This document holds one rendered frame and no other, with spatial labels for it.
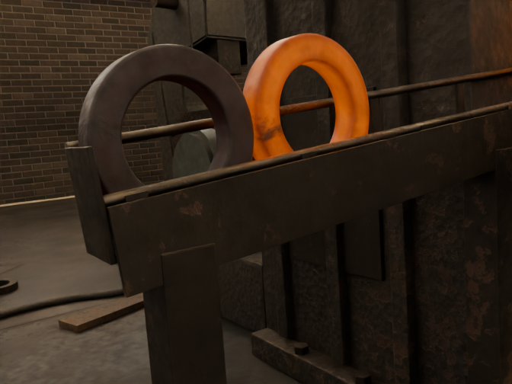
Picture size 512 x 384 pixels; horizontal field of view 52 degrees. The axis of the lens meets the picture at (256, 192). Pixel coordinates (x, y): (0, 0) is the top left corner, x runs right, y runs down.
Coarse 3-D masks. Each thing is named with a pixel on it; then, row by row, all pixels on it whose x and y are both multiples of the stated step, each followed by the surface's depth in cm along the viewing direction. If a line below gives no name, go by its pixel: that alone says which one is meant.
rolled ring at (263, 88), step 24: (288, 48) 59; (312, 48) 61; (336, 48) 64; (264, 72) 57; (288, 72) 59; (336, 72) 64; (264, 96) 57; (336, 96) 67; (360, 96) 67; (264, 120) 58; (336, 120) 68; (360, 120) 67; (264, 144) 58; (288, 144) 60
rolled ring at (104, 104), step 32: (128, 64) 49; (160, 64) 51; (192, 64) 53; (96, 96) 47; (128, 96) 49; (224, 96) 55; (96, 128) 47; (224, 128) 57; (96, 160) 48; (224, 160) 56
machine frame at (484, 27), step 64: (256, 0) 135; (320, 0) 116; (384, 0) 101; (448, 0) 93; (384, 64) 103; (448, 64) 95; (320, 128) 121; (384, 128) 106; (448, 192) 98; (320, 256) 130; (384, 256) 114; (448, 256) 100; (320, 320) 135; (384, 320) 116; (448, 320) 102
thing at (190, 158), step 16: (192, 144) 198; (208, 144) 192; (176, 160) 211; (192, 160) 199; (208, 160) 189; (176, 176) 213; (256, 256) 170; (224, 272) 180; (240, 272) 171; (256, 272) 163; (224, 288) 182; (240, 288) 173; (256, 288) 164; (224, 304) 183; (240, 304) 174; (256, 304) 166; (240, 320) 175; (256, 320) 167
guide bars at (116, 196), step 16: (464, 112) 76; (480, 112) 77; (400, 128) 68; (416, 128) 69; (336, 144) 62; (352, 144) 63; (256, 160) 56; (272, 160) 57; (288, 160) 58; (192, 176) 52; (208, 176) 52; (224, 176) 53; (128, 192) 48; (144, 192) 48; (160, 192) 50
